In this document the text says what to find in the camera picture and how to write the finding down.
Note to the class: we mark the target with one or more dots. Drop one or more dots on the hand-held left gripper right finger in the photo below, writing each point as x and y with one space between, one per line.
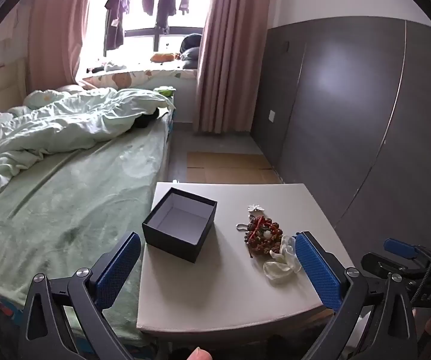
316 273

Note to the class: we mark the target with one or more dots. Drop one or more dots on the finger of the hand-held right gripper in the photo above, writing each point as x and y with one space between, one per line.
399 247

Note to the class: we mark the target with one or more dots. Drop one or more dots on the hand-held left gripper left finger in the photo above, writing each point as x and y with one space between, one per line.
118 270

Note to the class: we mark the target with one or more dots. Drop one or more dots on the black box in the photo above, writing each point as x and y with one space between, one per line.
170 247

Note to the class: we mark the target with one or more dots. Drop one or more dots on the person's left hand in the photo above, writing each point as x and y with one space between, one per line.
199 354

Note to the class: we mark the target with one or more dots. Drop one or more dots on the bed with green sheet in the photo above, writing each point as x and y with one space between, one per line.
69 225

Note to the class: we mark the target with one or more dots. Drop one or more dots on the white butterfly hair clip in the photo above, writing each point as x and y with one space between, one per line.
255 208

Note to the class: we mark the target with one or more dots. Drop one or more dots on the flattened cardboard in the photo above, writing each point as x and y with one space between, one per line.
230 167

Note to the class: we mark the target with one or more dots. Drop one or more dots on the black cloth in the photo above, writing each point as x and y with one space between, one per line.
145 119

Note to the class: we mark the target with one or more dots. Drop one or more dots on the pale green quilt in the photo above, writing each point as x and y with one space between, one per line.
58 127

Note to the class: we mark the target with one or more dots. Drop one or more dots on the printed window seat cushion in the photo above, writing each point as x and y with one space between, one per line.
133 77

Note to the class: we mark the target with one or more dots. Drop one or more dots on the orange plush toy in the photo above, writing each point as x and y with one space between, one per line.
164 57

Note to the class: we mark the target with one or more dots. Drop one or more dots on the dark cushions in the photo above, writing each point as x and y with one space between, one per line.
191 50

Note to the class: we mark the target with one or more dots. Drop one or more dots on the pink curtain beside headboard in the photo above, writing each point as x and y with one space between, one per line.
59 30

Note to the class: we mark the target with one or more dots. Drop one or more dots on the hanging purple shirt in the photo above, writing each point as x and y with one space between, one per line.
117 11

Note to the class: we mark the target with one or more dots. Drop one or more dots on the hanging dark pants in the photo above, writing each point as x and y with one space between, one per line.
167 0

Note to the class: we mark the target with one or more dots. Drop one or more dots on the white wall socket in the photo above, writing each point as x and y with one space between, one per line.
272 115

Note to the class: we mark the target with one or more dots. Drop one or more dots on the pink curtain beside dark wall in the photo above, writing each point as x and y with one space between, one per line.
230 56

